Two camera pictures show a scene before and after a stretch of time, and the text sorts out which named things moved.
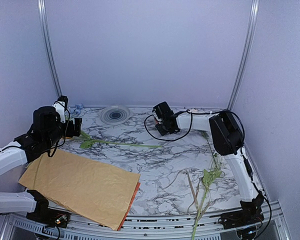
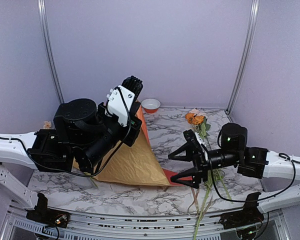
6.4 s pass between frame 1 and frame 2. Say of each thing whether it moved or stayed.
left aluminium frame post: stayed
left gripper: moved
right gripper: moved
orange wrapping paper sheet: moved
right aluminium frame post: stayed
